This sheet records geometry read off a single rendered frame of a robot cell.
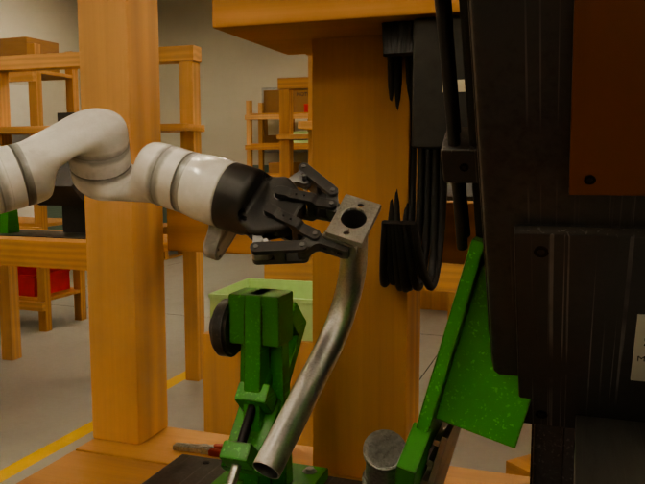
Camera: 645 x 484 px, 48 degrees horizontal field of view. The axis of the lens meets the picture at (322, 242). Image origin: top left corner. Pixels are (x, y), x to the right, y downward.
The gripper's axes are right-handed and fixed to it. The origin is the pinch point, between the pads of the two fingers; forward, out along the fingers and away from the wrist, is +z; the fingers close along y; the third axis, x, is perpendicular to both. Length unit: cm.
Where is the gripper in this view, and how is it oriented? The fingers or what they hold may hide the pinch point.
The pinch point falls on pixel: (346, 232)
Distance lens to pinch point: 76.6
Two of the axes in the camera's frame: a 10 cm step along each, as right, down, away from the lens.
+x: 0.4, 6.0, 8.0
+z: 9.2, 3.0, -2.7
